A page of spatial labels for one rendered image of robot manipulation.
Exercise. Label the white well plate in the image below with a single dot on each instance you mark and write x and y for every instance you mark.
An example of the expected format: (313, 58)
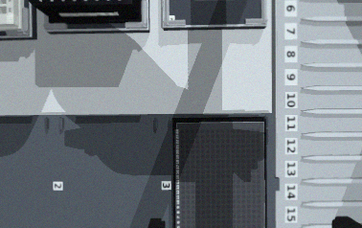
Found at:
(11, 14)

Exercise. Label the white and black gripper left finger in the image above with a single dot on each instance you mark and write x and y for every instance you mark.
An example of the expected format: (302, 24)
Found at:
(156, 223)

